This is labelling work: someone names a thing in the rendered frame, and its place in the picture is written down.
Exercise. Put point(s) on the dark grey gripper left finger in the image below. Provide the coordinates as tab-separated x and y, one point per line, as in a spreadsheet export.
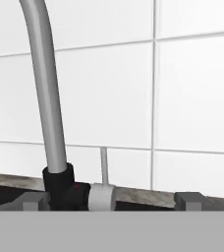
30	201

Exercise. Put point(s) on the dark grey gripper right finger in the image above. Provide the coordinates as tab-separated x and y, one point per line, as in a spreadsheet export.
190	201

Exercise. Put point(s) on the black faucet base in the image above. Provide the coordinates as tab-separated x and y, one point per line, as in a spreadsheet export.
61	190

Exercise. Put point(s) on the grey sink faucet spout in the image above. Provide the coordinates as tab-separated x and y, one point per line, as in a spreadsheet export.
46	98

